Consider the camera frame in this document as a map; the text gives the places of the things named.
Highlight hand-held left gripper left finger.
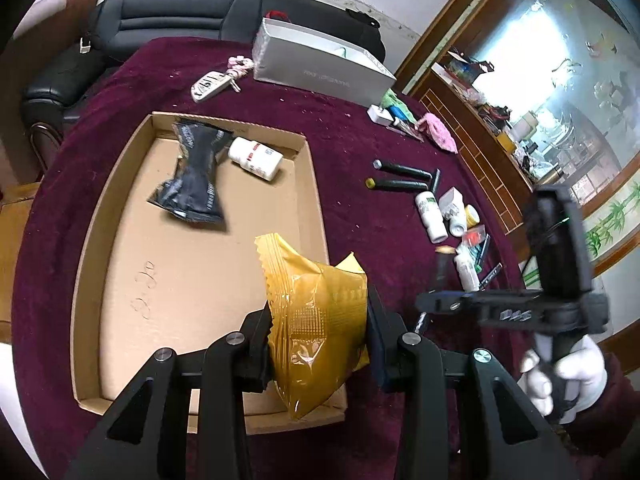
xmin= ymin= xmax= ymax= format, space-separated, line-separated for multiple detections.
xmin=62 ymin=307 xmax=274 ymax=480

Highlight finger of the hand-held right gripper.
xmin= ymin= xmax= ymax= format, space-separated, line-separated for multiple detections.
xmin=415 ymin=291 xmax=483 ymax=314

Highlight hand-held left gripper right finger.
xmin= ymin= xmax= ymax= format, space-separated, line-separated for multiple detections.
xmin=367 ymin=285 xmax=576 ymax=480

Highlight yellow snack packet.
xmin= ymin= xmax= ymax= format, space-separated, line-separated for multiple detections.
xmin=254 ymin=232 xmax=371 ymax=420

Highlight shallow cardboard box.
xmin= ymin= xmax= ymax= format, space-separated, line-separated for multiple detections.
xmin=70 ymin=111 xmax=348 ymax=435

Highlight white power adapter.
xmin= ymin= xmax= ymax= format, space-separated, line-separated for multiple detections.
xmin=438 ymin=187 xmax=467 ymax=221

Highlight person's right hand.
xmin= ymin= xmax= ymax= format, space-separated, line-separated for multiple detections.
xmin=520 ymin=337 xmax=608 ymax=415

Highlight slim white bottle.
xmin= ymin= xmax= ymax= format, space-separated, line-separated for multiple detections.
xmin=454 ymin=250 xmax=481 ymax=292

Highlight clear packet red contents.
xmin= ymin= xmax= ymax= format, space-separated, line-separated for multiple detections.
xmin=459 ymin=227 xmax=488 ymax=252

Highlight white green label bottle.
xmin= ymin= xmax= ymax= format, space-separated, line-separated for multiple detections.
xmin=415 ymin=191 xmax=449 ymax=244

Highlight wooden cabinet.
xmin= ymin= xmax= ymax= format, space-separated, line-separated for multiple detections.
xmin=395 ymin=0 xmax=640 ymax=361

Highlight black tube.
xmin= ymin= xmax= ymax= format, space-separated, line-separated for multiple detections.
xmin=366 ymin=177 xmax=435 ymax=195
xmin=372 ymin=159 xmax=433 ymax=182

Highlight pink cloth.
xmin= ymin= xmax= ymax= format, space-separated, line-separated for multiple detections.
xmin=416 ymin=112 xmax=458 ymax=153

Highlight flat packet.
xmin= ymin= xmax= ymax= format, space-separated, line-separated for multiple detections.
xmin=390 ymin=119 xmax=426 ymax=142

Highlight painted glass panel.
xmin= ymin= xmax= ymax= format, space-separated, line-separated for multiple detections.
xmin=470 ymin=0 xmax=640 ymax=211

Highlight maroon tablecloth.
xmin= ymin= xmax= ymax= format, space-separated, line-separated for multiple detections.
xmin=10 ymin=37 xmax=640 ymax=480

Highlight black snack packet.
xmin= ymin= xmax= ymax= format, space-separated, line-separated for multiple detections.
xmin=146 ymin=116 xmax=235 ymax=226

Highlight white red label pill bottle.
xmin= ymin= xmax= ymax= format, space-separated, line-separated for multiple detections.
xmin=228 ymin=137 xmax=284 ymax=182

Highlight wooden side table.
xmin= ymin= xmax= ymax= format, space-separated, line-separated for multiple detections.
xmin=0 ymin=182 xmax=43 ymax=343

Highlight grey paper bag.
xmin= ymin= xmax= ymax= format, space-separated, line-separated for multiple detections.
xmin=251 ymin=10 xmax=397 ymax=106

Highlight silver car key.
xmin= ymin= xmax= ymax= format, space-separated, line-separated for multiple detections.
xmin=190 ymin=71 xmax=242 ymax=103

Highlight pink scrunchie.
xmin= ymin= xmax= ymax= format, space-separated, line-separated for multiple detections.
xmin=227 ymin=55 xmax=256 ymax=80

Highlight black leather sofa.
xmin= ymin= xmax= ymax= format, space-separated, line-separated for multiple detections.
xmin=20 ymin=0 xmax=386 ymax=136

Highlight black marker green ring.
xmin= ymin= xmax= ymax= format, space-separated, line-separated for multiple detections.
xmin=476 ymin=236 xmax=492 ymax=275

